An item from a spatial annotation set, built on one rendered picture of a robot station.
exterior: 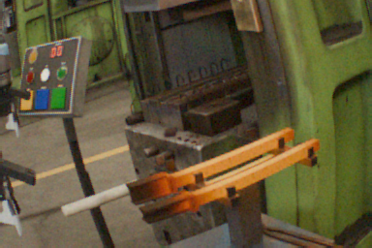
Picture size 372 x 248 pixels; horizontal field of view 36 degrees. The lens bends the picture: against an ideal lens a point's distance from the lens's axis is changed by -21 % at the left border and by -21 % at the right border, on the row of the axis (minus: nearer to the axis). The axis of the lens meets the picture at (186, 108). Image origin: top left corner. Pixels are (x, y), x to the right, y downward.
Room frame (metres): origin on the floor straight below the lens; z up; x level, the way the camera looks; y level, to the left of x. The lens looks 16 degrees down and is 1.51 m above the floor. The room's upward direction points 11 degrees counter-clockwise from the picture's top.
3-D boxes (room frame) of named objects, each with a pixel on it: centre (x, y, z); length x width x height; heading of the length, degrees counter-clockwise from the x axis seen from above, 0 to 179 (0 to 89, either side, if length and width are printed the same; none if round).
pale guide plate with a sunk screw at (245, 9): (1.75, -0.21, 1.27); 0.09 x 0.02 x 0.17; 33
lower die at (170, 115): (2.06, -0.10, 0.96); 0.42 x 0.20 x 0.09; 123
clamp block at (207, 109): (1.83, -0.08, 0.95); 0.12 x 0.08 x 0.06; 123
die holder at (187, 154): (2.02, -0.14, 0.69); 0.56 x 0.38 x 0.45; 123
